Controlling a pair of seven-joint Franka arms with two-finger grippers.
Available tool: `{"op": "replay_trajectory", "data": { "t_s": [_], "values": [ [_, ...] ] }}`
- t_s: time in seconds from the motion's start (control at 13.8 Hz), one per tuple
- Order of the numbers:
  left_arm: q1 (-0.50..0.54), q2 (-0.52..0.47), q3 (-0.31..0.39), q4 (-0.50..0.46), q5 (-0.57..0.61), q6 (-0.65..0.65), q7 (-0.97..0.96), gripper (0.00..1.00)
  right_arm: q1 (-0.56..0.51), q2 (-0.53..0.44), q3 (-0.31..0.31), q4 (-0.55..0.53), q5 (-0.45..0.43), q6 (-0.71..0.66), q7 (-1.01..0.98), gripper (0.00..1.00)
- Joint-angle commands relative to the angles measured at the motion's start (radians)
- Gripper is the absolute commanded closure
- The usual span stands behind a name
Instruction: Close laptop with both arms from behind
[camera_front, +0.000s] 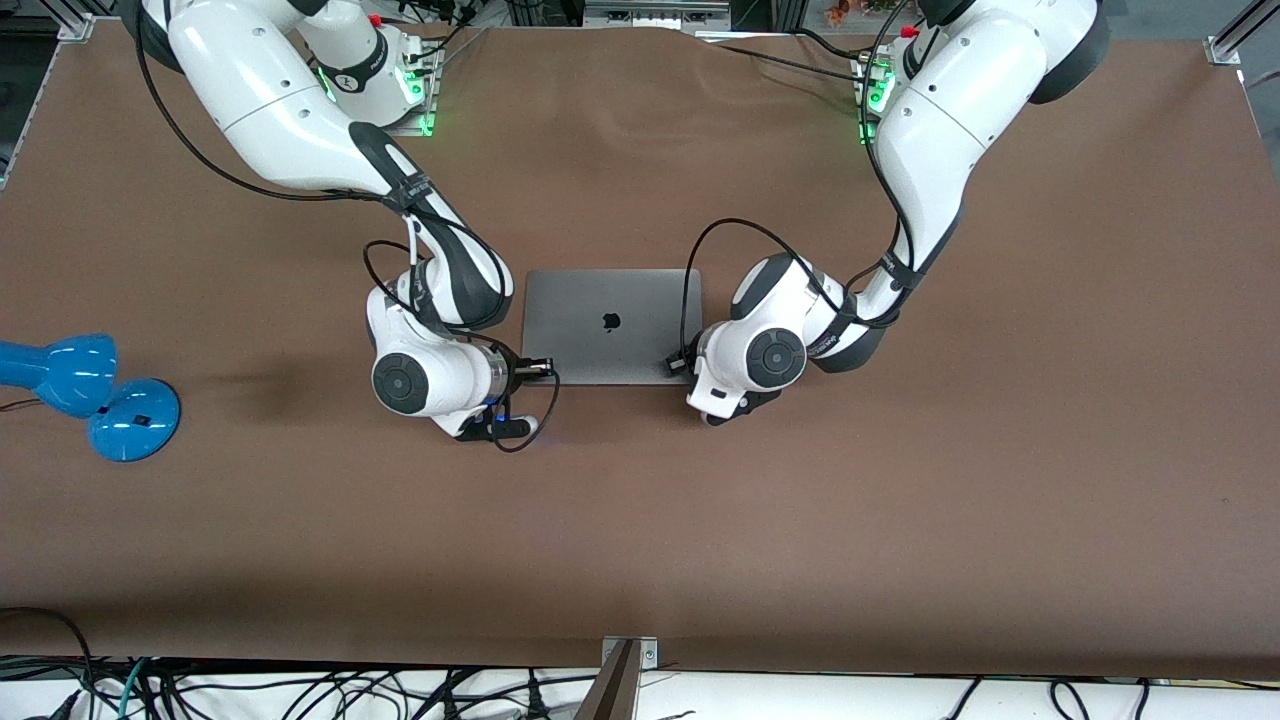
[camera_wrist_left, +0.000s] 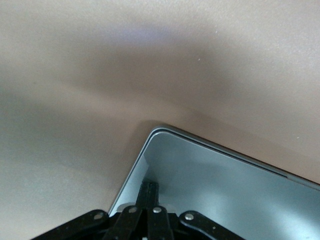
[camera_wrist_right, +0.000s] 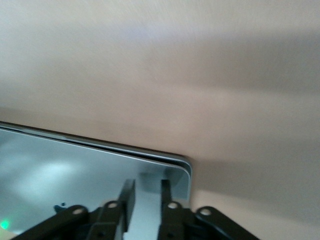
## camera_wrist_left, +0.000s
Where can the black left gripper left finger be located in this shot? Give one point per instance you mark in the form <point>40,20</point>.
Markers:
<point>120,222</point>

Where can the grey laptop with black keyboard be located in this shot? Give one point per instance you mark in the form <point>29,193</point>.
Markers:
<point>225,195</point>

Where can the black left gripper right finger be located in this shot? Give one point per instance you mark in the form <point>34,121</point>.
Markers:
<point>190,225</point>

